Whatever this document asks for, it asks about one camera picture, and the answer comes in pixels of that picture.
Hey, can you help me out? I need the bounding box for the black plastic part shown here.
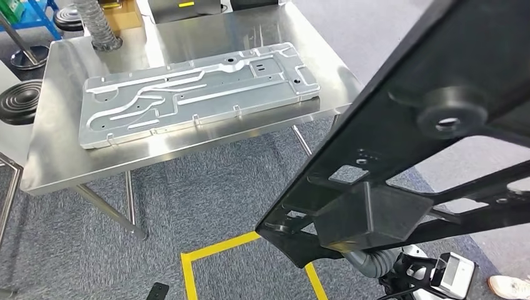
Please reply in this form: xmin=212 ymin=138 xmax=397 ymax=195
xmin=254 ymin=0 xmax=530 ymax=270

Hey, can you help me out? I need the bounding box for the stainless steel workbench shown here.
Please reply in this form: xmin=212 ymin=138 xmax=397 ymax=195
xmin=21 ymin=0 xmax=365 ymax=242

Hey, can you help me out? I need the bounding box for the stamped silver metal plate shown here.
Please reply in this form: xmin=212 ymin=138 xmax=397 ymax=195
xmin=78 ymin=41 xmax=322 ymax=151

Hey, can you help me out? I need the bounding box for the brown cardboard box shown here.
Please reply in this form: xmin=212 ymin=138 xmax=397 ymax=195
xmin=100 ymin=0 xmax=144 ymax=38

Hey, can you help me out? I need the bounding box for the black round stool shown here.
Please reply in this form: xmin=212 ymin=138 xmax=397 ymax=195
xmin=52 ymin=4 xmax=86 ymax=33
xmin=0 ymin=78 xmax=44 ymax=126

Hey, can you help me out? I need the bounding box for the blue storage rack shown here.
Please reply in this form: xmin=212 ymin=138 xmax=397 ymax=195
xmin=0 ymin=0 xmax=63 ymax=41

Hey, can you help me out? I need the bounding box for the green plastic crate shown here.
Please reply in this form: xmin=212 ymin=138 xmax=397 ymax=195
xmin=0 ymin=0 xmax=26 ymax=24

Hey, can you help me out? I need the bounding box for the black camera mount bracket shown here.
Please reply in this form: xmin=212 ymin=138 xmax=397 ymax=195
xmin=377 ymin=251 xmax=442 ymax=300

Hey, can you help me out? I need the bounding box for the ribbed grey duct hose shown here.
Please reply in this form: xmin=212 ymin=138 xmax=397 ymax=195
xmin=73 ymin=0 xmax=124 ymax=53

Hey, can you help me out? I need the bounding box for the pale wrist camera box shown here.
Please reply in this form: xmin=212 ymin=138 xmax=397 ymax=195
xmin=430 ymin=252 xmax=476 ymax=300

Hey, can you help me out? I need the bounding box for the chrome stanchion post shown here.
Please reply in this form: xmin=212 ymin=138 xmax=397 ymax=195
xmin=0 ymin=10 xmax=51 ymax=71

